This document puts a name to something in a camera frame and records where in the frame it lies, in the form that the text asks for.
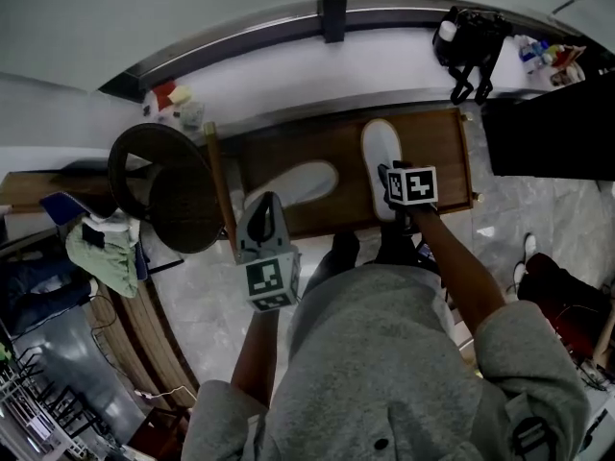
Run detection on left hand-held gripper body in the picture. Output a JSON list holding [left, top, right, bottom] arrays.
[[234, 190, 303, 314]]

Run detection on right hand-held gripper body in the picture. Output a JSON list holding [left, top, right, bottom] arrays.
[[377, 159, 440, 235]]

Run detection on white shoe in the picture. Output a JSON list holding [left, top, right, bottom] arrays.
[[243, 159, 340, 213], [359, 117, 415, 223]]

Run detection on person's left forearm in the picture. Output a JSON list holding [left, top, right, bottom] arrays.
[[230, 307, 283, 408]]

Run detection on person's right forearm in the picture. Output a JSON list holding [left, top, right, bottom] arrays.
[[411, 206, 508, 339]]

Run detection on wooden low table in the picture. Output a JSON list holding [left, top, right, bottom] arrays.
[[206, 106, 482, 240]]

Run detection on person's right leg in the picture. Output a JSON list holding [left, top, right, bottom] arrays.
[[373, 218, 441, 279]]

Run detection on person's leg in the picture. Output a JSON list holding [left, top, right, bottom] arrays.
[[302, 230, 362, 303], [373, 218, 441, 279]]

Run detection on person's left leg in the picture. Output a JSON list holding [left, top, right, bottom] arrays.
[[302, 230, 362, 303]]

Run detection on dark wicker chair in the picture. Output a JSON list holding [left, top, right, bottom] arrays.
[[107, 122, 228, 255]]

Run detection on clear plastic bag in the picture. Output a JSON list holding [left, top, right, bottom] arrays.
[[177, 100, 206, 130]]

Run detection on wooden floor platform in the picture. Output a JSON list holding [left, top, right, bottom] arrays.
[[85, 276, 201, 413]]

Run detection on black flat panel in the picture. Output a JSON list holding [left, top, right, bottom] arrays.
[[480, 63, 615, 182]]

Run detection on pale green garment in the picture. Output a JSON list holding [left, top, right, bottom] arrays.
[[64, 208, 141, 300]]

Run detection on red sponge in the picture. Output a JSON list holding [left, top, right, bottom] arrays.
[[152, 81, 180, 112]]

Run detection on clear bottle with blue label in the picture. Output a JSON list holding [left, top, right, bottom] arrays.
[[519, 39, 541, 74]]

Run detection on blue chair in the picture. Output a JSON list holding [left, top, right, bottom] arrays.
[[39, 190, 151, 283]]

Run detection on metal rack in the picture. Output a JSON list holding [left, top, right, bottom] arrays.
[[0, 343, 112, 461]]

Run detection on black bag with straps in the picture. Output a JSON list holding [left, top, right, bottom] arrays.
[[431, 6, 513, 106]]

